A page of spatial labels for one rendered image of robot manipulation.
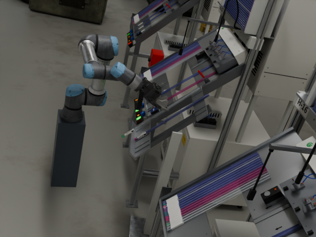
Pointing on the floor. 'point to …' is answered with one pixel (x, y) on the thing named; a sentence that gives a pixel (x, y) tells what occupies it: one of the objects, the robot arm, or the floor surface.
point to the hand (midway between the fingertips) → (165, 109)
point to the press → (71, 8)
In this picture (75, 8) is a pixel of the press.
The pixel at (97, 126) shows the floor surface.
